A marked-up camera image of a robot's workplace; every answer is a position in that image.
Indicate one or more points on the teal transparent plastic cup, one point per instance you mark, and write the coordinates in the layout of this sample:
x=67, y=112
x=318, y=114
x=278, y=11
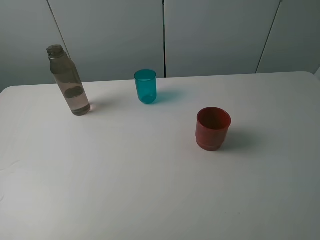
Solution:
x=146, y=85

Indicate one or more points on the clear plastic water bottle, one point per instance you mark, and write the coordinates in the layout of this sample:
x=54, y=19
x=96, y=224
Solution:
x=68, y=80

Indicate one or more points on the red plastic cup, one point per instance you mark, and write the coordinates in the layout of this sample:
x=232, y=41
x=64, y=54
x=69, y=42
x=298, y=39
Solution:
x=211, y=128

